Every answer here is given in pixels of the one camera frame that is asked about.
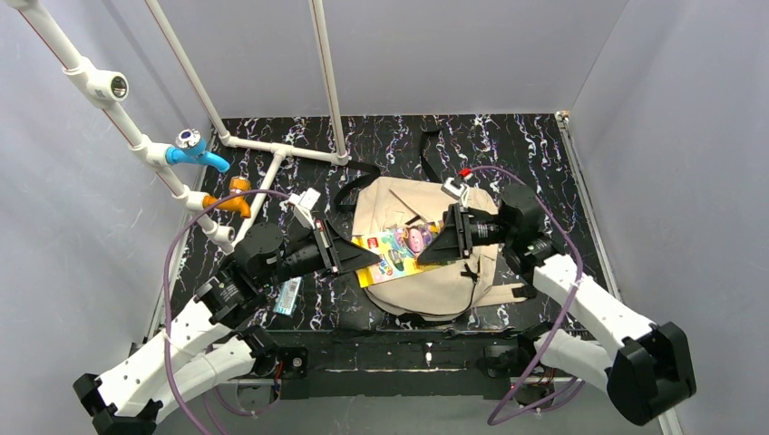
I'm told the beige student backpack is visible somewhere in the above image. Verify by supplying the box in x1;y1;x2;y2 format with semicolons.
333;129;539;323

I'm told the yellow crayon box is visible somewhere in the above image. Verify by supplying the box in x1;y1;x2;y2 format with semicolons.
352;221;447;287

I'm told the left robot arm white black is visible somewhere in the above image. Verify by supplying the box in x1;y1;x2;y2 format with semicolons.
73;219;379;434

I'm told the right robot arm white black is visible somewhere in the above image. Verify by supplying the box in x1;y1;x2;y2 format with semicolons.
417;179;697;426

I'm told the teal pencil pack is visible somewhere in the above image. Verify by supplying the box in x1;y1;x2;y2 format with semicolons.
274;277;302;317

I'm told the blue tap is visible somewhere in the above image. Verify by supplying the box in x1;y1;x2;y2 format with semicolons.
165;129;230;173

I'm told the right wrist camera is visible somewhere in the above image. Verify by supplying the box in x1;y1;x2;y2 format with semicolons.
441;176;470;207

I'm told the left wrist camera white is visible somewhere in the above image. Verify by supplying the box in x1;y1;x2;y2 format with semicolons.
287;188;320;230

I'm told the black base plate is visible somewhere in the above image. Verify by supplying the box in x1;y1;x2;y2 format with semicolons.
237;330;535;400

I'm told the aluminium rail frame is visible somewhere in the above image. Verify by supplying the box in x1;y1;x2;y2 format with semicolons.
111;111;683;435

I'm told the white pvc pipe frame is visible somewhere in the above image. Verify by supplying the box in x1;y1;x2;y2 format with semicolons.
7;1;351;253

